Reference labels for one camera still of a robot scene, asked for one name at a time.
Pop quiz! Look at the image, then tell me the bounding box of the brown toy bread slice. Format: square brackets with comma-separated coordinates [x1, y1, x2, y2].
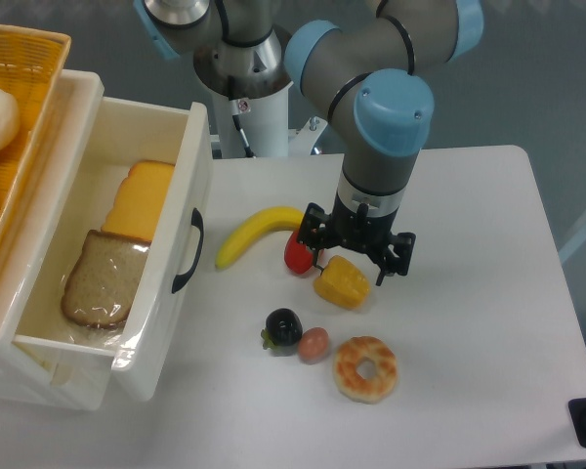
[61, 230, 150, 329]

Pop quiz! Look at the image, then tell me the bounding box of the yellow woven basket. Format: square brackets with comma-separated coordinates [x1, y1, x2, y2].
[0, 24, 71, 246]

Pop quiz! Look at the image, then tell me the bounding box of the red toy bell pepper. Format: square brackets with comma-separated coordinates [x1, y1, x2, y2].
[283, 230, 313, 275]

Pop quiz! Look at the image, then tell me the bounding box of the toy bagel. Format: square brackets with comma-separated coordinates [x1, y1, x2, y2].
[332, 336, 398, 405]

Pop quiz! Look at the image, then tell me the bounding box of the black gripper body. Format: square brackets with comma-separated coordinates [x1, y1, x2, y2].
[321, 196, 401, 255]

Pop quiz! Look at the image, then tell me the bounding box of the white drawer cabinet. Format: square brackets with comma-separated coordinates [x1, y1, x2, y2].
[0, 70, 104, 405]

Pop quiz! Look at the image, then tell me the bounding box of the yellow toy bell pepper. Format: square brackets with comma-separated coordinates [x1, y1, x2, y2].
[314, 255, 370, 310]

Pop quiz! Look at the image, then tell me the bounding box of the white plastic drawer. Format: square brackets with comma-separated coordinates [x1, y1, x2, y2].
[14, 99, 212, 409]

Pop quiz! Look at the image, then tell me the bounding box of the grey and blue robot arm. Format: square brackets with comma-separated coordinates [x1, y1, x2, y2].
[135, 1, 484, 277]

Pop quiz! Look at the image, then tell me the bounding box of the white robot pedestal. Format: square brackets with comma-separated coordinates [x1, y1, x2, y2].
[209, 82, 292, 159]

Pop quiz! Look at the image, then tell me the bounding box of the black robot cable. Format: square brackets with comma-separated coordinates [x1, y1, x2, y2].
[227, 75, 256, 159]

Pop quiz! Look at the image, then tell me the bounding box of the brown toy egg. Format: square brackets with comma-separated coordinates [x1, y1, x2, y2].
[297, 327, 330, 363]

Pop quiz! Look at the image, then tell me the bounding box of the yellow toy banana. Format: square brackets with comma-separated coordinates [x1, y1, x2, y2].
[215, 206, 304, 270]

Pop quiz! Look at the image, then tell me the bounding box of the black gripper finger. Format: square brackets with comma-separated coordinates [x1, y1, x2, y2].
[297, 202, 332, 250]
[373, 232, 416, 286]

